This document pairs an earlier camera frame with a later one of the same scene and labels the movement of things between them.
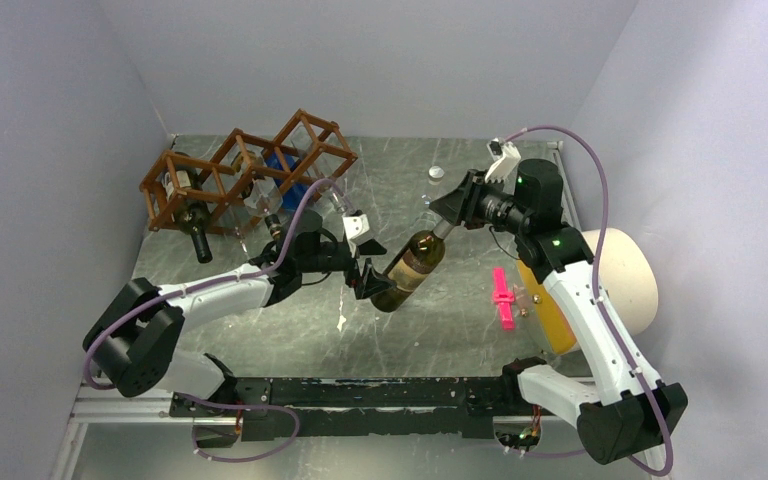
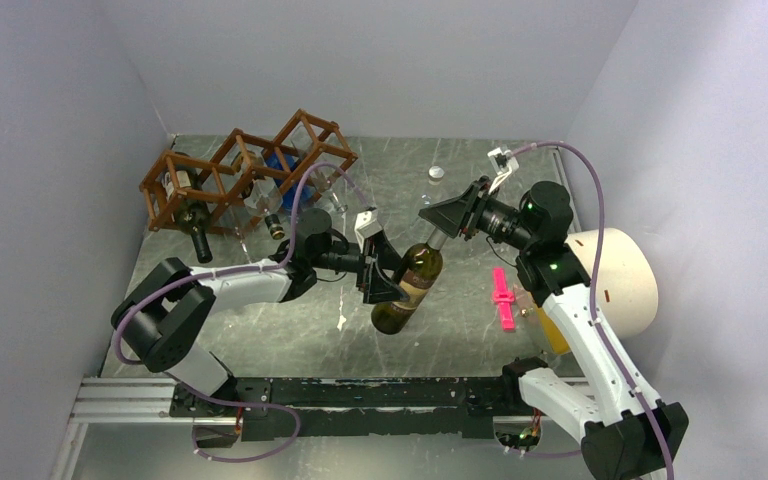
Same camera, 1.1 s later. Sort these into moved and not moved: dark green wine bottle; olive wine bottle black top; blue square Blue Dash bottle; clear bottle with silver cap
Moved: olive wine bottle black top
Not moved: clear bottle with silver cap; dark green wine bottle; blue square Blue Dash bottle
